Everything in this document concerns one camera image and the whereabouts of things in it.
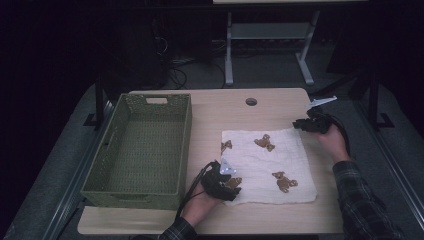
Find person's left hand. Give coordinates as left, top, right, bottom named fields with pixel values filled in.
left=180, top=183, right=218, bottom=228

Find left hand-held gripper black cable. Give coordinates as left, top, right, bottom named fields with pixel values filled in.
left=175, top=162, right=214, bottom=218

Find white metal table frame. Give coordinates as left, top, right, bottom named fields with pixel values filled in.
left=224, top=10, right=321, bottom=87

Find aluminium rail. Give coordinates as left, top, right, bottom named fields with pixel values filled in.
left=41, top=99, right=116, bottom=240
left=353, top=99, right=424, bottom=231

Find right hand-held gripper black cable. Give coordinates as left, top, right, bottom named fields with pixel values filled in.
left=328, top=114, right=352, bottom=158

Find white bear print cloth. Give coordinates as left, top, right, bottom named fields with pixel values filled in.
left=220, top=127, right=318, bottom=206

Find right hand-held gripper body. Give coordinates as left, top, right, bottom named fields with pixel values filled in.
left=305, top=95, right=338, bottom=135

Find person's right hand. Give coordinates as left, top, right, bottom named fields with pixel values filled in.
left=314, top=124, right=351, bottom=164

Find black floor cables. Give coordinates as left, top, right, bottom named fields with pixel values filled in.
left=166, top=56, right=228, bottom=90

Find black stand post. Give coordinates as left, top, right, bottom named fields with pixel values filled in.
left=368, top=71, right=395, bottom=131
left=83, top=74, right=108, bottom=129

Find hand-held gripper black cable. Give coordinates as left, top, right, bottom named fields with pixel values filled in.
left=175, top=162, right=214, bottom=218
left=328, top=114, right=352, bottom=158

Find green woven basket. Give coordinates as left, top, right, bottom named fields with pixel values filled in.
left=80, top=93, right=193, bottom=211

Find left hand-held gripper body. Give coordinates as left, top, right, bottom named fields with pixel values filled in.
left=200, top=157, right=238, bottom=201

